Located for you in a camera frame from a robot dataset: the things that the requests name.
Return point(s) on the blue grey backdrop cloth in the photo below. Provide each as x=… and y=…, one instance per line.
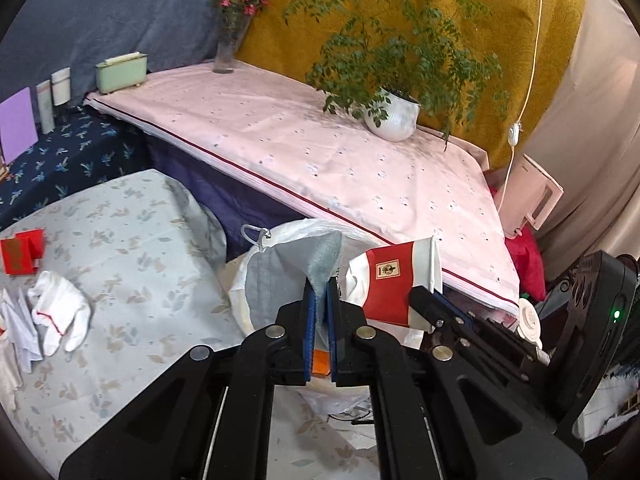
x=125, y=10

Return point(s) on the beige curtain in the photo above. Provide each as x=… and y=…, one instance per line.
x=600, y=110

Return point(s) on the navy floral cloth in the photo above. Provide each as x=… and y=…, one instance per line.
x=75, y=160

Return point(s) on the red cloth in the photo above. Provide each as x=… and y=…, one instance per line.
x=525, y=265

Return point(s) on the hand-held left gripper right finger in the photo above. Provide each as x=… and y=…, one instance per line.
x=334, y=340

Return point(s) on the white glove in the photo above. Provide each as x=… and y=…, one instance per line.
x=60, y=305

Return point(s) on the white bottle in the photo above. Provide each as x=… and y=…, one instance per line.
x=45, y=105

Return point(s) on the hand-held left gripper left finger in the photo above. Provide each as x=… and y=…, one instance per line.
x=309, y=335

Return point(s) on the pink cloth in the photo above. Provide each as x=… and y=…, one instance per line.
x=300, y=160

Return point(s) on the white round object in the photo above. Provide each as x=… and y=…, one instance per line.
x=529, y=317

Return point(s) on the purple board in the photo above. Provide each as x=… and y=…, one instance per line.
x=17, y=125

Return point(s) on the orange plastic bag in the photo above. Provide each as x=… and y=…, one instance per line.
x=320, y=362

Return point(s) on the potted green plant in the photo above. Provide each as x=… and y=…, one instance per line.
x=392, y=117

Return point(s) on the red paper cup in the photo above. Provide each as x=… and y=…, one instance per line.
x=390, y=285

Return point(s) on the white cloth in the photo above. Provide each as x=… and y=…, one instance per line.
x=20, y=330

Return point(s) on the green box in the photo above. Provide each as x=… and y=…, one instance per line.
x=122, y=75

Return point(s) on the red envelope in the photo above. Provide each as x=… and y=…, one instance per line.
x=20, y=255

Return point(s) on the pink and white appliance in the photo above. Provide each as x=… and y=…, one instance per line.
x=525, y=195

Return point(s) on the glass vase with pink flowers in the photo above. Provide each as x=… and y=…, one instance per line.
x=224, y=57

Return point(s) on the white jar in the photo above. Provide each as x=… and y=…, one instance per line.
x=61, y=87

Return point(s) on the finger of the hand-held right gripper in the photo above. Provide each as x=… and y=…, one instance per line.
x=425, y=307
x=452, y=304

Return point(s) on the dark purple cloth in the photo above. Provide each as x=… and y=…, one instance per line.
x=225, y=200

